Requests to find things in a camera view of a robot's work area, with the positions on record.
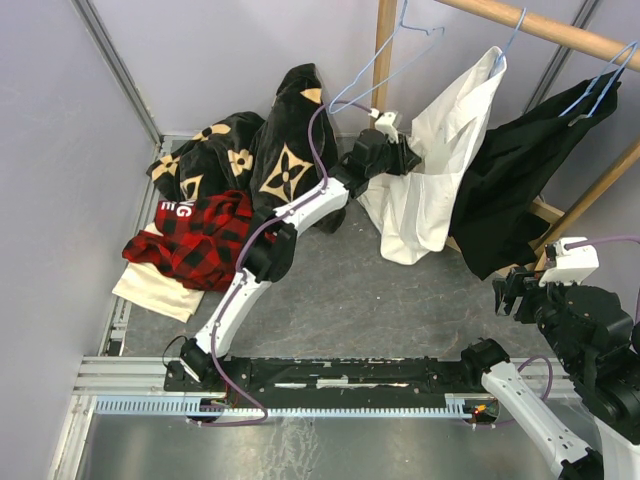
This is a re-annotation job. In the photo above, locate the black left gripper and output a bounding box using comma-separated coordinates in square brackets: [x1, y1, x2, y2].
[367, 133, 424, 180]

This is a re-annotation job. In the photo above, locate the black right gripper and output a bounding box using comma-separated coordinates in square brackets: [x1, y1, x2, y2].
[489, 263, 586, 370]

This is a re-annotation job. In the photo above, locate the white dress shirt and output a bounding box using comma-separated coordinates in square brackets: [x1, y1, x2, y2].
[359, 46, 507, 265]

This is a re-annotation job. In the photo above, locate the black button shirt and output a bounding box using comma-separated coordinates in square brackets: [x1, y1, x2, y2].
[449, 79, 621, 280]

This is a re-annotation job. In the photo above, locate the light blue hanger with shirt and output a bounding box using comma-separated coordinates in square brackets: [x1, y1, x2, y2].
[559, 40, 639, 126]

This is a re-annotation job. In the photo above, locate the red black plaid shirt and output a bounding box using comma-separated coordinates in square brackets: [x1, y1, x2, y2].
[122, 190, 253, 292]

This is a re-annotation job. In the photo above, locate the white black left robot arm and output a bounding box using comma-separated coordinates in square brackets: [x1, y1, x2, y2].
[180, 129, 420, 390]

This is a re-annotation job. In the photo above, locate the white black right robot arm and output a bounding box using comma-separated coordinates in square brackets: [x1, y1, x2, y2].
[458, 267, 639, 479]

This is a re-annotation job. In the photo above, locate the black beige patterned fleece blanket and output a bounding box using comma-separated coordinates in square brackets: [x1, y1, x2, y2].
[146, 63, 339, 209]

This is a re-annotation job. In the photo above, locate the wooden clothes rack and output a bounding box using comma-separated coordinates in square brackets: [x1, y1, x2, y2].
[369, 0, 640, 274]

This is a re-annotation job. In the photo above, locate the cream folded cloth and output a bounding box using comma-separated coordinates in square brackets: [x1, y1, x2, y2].
[112, 222, 204, 323]

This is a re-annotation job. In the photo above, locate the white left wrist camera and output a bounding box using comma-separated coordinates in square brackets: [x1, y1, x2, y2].
[369, 108, 401, 143]

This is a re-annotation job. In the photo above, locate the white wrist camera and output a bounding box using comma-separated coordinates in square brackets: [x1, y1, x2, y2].
[369, 108, 401, 143]
[538, 237, 599, 287]

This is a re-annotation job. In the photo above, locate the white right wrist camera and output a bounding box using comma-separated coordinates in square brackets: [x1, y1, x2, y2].
[538, 237, 599, 287]

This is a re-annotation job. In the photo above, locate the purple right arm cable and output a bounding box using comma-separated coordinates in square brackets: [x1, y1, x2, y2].
[472, 233, 640, 429]

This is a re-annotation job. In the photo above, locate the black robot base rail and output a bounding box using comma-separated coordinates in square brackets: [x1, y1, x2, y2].
[164, 355, 500, 425]

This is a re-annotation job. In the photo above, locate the aluminium frame rail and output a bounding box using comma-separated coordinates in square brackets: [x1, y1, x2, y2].
[69, 0, 166, 146]

